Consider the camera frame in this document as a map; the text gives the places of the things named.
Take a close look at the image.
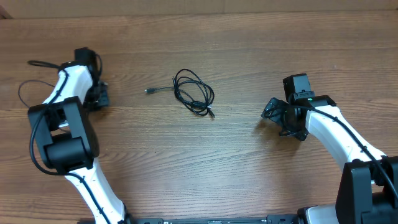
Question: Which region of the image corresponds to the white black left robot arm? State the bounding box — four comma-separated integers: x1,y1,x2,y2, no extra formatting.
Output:
28,47,133,223

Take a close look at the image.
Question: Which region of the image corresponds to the black cable bundle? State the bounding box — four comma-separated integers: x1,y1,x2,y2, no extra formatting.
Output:
144,68,216,118

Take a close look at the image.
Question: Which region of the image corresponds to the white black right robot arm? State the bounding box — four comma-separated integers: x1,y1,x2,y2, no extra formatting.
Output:
261,73,397,224

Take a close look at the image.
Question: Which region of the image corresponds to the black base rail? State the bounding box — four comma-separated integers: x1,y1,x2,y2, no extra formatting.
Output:
119,214,305,224

